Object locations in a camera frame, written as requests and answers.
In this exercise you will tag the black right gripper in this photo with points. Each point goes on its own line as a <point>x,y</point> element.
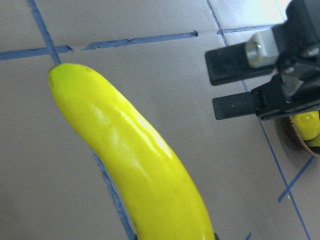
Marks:
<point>293,48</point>

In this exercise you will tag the brown woven wicker basket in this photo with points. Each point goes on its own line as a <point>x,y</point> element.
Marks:
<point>292,133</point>

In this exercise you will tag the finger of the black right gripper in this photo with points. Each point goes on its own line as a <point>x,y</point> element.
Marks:
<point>282,96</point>

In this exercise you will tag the yellow lemon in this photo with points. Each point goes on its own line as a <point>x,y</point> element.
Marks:
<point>307,124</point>

